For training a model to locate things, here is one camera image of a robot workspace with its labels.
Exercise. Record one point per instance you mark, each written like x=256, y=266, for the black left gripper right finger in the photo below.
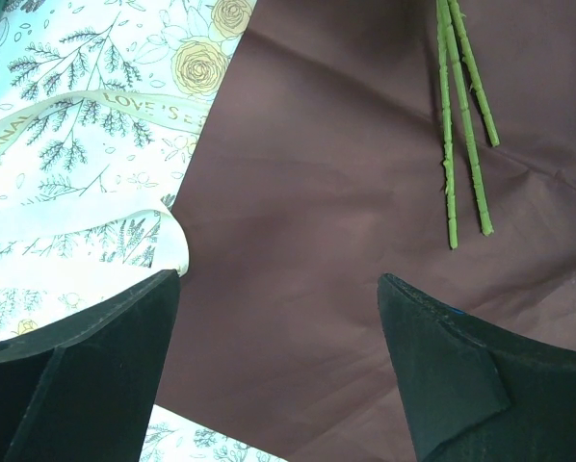
x=471, y=390

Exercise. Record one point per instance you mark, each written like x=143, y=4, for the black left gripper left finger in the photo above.
x=83, y=388

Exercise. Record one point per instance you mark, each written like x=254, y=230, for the cream printed ribbon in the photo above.
x=91, y=176

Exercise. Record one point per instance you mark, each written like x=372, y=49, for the pink artificial flower bunch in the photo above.
x=457, y=63

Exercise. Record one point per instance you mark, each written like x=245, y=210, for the dark red wrapping paper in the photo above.
x=319, y=169

